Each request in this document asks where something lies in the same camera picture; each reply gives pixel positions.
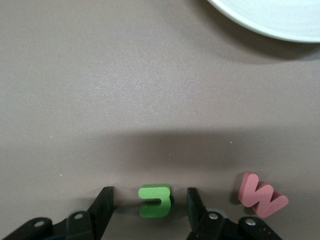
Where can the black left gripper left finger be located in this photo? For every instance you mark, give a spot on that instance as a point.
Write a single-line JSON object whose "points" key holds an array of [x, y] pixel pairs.
{"points": [[82, 225]]}

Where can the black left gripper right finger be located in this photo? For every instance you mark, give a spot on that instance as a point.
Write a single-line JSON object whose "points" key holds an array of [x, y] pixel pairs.
{"points": [[212, 225]]}

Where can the green foam letter u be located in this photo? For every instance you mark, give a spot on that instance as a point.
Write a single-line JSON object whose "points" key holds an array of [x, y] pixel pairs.
{"points": [[165, 197]]}

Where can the pink foam letter w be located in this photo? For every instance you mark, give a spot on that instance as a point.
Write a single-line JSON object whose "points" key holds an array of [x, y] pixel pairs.
{"points": [[260, 197]]}

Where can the brown table cover mat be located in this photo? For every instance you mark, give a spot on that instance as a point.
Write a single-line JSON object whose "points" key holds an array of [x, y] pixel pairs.
{"points": [[75, 75]]}

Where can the beige plate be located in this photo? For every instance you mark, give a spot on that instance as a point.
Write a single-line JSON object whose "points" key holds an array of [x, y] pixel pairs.
{"points": [[275, 20]]}

